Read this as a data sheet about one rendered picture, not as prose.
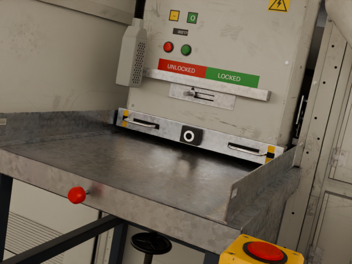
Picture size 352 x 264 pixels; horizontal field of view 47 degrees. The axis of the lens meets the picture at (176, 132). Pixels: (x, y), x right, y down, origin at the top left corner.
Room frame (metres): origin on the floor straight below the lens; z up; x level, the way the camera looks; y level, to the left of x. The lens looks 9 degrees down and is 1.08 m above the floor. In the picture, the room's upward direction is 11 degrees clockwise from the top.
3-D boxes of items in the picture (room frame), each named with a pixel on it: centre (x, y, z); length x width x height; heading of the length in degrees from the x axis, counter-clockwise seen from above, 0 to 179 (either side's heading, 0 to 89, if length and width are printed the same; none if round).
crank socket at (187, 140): (1.19, -0.04, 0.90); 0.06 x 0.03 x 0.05; 66
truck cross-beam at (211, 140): (1.22, -0.06, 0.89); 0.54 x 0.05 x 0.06; 66
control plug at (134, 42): (1.23, 0.17, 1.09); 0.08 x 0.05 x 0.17; 156
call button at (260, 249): (0.43, -0.12, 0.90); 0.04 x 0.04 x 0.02
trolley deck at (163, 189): (1.07, 0.01, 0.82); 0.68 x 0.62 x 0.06; 156
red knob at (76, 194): (0.74, 0.16, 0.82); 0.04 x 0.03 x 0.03; 156
